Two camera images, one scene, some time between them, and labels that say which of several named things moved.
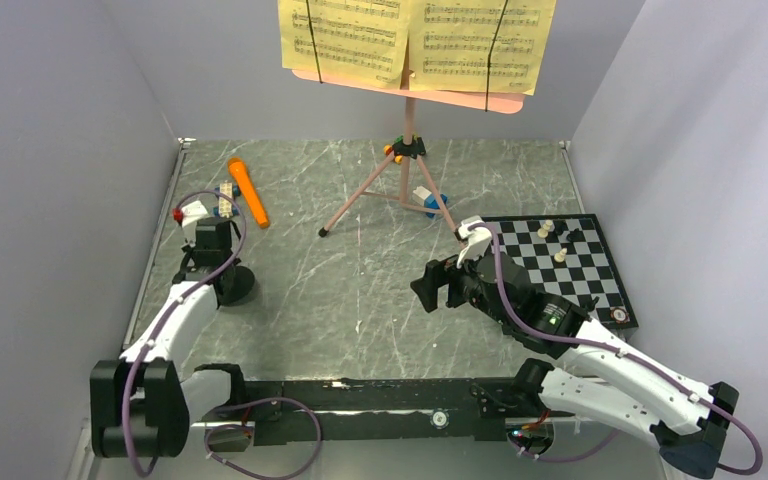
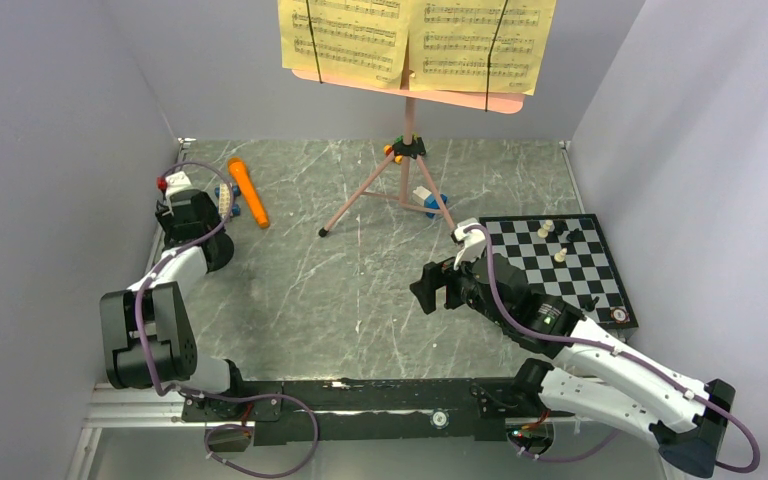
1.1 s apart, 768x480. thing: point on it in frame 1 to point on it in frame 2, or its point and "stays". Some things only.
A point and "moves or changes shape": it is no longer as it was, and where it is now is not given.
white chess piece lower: (559, 256) stays
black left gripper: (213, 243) to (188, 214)
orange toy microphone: (237, 167) stays
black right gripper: (439, 273) stays
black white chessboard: (571, 256) stays
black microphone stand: (234, 286) moves or changes shape
